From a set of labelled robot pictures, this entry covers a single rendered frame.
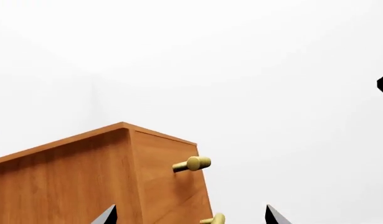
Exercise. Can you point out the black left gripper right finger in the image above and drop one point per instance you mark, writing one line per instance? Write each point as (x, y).
(274, 217)

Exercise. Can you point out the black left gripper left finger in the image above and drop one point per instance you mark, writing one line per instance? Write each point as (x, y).
(108, 217)

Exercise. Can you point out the orange wooden drawer cabinet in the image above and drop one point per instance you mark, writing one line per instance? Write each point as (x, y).
(69, 177)

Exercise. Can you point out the brass cylindrical drawer knob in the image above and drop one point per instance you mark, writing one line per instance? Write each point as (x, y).
(216, 219)
(194, 163)

